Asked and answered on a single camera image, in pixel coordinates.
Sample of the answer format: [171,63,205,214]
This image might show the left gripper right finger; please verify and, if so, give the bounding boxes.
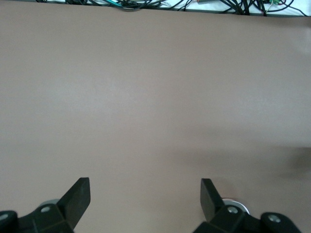
[194,178,302,233]

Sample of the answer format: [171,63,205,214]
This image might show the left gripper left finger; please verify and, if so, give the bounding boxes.
[0,177,91,233]

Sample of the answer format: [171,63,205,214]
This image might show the brown table cover sheet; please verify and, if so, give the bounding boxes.
[0,0,311,233]

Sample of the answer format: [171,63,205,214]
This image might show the black looped cable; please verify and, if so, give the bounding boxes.
[110,0,162,12]

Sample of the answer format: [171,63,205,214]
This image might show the black cable tangle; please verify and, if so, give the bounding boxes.
[170,0,307,17]

